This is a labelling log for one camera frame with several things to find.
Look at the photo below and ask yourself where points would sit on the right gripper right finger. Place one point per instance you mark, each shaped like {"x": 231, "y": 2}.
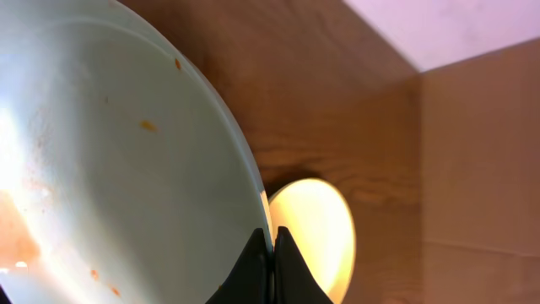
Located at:
{"x": 293, "y": 281}

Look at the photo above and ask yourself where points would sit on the yellow plate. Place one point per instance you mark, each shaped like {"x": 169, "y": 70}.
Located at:
{"x": 320, "y": 221}

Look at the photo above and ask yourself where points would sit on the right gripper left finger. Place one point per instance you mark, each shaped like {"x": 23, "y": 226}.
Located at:
{"x": 247, "y": 283}

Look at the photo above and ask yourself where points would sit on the light blue plate top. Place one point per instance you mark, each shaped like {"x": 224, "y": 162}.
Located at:
{"x": 132, "y": 176}

